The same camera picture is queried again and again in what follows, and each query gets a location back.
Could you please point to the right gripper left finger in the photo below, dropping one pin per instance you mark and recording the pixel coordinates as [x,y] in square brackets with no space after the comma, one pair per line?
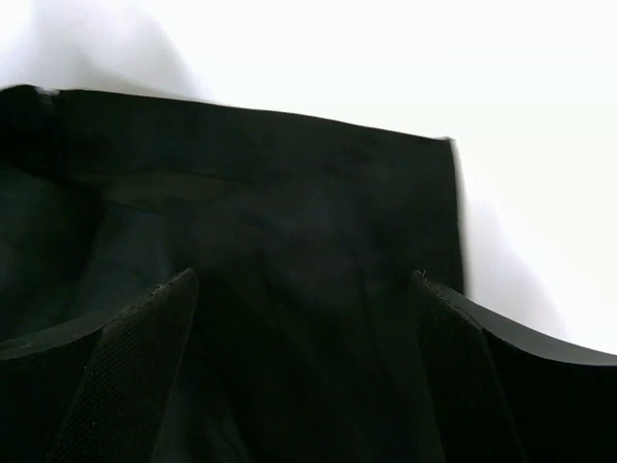
[96,388]

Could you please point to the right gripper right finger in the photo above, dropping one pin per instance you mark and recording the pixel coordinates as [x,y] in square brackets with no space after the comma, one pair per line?
[503,392]

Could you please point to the black pleated skirt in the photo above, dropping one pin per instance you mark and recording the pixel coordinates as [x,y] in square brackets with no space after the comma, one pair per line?
[304,234]

